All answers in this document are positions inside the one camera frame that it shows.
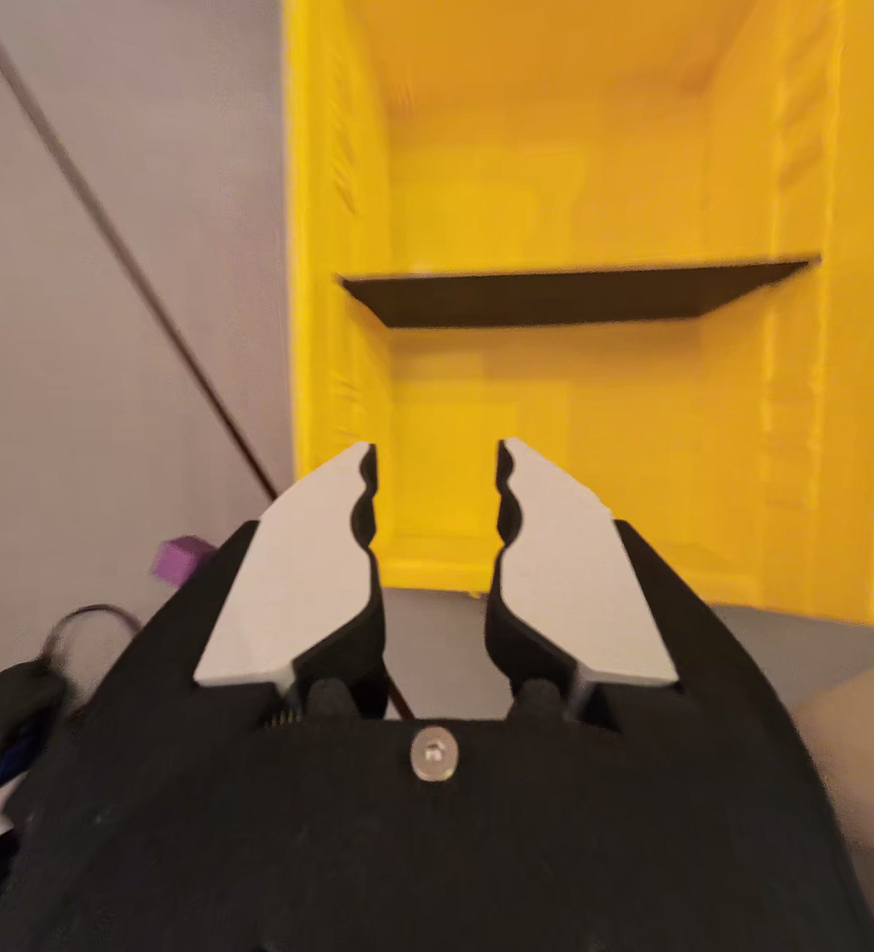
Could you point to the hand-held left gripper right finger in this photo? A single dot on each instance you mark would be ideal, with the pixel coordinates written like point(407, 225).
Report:
point(571, 580)

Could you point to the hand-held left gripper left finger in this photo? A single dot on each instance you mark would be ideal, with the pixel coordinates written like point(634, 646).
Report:
point(299, 573)

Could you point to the yellow plastic bin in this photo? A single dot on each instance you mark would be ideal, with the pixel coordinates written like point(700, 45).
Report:
point(615, 446)

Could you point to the purple block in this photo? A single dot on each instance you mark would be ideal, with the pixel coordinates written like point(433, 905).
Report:
point(180, 559)

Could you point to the black bin divider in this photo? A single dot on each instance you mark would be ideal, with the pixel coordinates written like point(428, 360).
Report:
point(556, 297)

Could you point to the black device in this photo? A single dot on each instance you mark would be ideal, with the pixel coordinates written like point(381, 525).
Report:
point(5, 721)

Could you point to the beige cloth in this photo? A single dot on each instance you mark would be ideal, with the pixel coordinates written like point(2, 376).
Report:
point(868, 729)

